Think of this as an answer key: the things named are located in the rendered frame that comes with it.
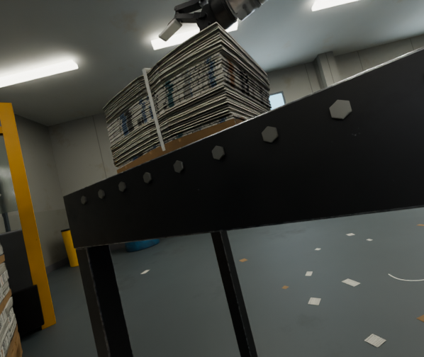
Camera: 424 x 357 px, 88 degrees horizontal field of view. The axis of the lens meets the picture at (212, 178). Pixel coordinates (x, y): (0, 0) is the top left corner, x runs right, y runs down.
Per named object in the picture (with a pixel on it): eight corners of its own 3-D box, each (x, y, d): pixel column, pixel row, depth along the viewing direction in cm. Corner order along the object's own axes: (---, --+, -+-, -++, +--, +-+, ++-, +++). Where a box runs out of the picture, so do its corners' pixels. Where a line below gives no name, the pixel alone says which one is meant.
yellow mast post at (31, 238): (42, 329, 168) (-4, 102, 178) (42, 326, 175) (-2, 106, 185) (56, 323, 174) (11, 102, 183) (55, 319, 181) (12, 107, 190)
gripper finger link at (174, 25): (175, 20, 59) (174, 18, 59) (158, 37, 62) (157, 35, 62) (182, 25, 61) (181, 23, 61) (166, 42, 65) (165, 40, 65)
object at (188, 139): (174, 160, 47) (170, 141, 47) (233, 159, 71) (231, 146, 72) (240, 141, 39) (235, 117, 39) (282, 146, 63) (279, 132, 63)
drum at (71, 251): (77, 261, 425) (70, 227, 428) (99, 256, 425) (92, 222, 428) (62, 270, 382) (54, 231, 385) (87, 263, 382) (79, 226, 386)
